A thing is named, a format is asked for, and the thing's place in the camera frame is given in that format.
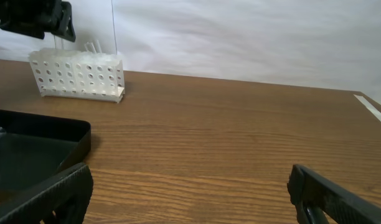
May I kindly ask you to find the white test tube rack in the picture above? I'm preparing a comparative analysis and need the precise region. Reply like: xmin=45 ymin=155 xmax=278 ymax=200
xmin=28 ymin=48 xmax=126 ymax=104

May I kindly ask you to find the black tray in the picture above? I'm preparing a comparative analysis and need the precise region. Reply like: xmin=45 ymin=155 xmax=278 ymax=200
xmin=0 ymin=108 xmax=92 ymax=203

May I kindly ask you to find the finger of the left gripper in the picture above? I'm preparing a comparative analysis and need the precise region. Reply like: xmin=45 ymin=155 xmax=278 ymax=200
xmin=50 ymin=1 xmax=77 ymax=43

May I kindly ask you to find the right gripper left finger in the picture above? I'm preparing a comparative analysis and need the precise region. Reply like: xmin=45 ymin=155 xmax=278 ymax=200
xmin=0 ymin=162 xmax=94 ymax=224

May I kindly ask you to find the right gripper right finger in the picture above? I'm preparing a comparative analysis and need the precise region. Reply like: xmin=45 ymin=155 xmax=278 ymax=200
xmin=286 ymin=164 xmax=381 ymax=224

